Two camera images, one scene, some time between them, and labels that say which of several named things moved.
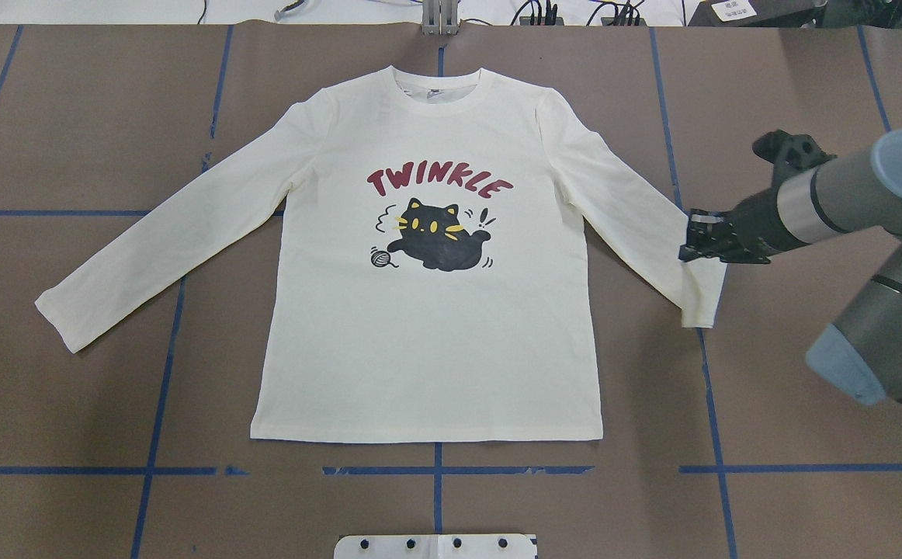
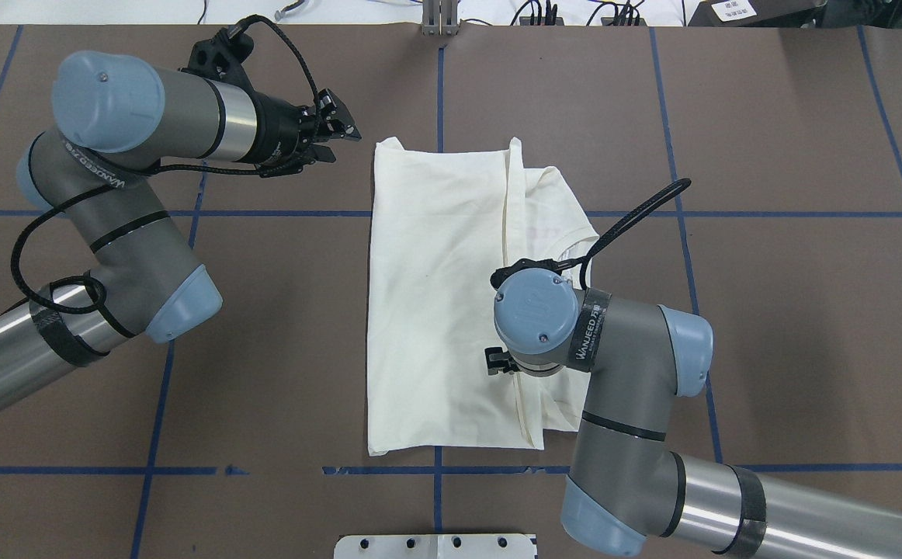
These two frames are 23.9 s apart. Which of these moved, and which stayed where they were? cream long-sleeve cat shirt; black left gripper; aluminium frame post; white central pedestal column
Moved: black left gripper; cream long-sleeve cat shirt
Stayed: white central pedestal column; aluminium frame post
